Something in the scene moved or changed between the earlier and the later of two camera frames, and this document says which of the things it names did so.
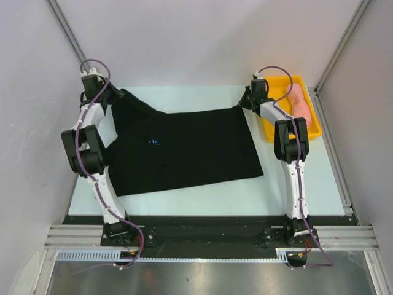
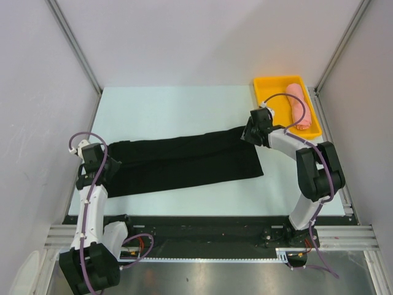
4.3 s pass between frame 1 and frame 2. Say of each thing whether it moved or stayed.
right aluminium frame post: stayed
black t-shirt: moved
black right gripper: moved
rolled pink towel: stayed
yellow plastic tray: stayed
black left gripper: moved
